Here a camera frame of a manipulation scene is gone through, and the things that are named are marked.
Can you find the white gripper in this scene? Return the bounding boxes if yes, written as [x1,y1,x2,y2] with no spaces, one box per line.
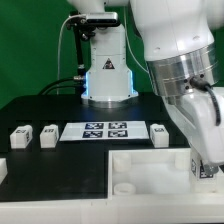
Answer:
[162,87,224,175]

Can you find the white square table top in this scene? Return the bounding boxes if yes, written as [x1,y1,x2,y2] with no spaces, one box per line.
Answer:
[108,148,224,198]

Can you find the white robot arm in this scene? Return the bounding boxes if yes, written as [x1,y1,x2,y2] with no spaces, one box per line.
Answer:
[67,0,224,175]

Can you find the AprilTag marker sheet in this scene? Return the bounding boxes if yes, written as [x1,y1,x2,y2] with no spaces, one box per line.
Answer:
[60,121,149,141]

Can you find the white left fence block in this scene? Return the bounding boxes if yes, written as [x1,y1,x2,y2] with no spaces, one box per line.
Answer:
[0,158,8,185]

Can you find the white front fence rail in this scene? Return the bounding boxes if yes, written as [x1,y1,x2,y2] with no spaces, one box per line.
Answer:
[0,200,224,224]

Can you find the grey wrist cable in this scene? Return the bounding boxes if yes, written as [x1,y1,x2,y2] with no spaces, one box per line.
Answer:
[189,76,222,127]

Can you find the black base cables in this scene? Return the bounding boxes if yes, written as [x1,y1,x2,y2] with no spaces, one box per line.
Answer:
[37,77,86,96]

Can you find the grey camera on stand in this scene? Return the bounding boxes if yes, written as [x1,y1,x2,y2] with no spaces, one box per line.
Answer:
[86,12,120,27]

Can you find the black camera stand pole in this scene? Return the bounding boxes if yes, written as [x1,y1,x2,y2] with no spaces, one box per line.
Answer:
[66,13,95,84]

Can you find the grey camera cable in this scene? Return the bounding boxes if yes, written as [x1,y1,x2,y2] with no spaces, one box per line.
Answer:
[55,13,88,96]

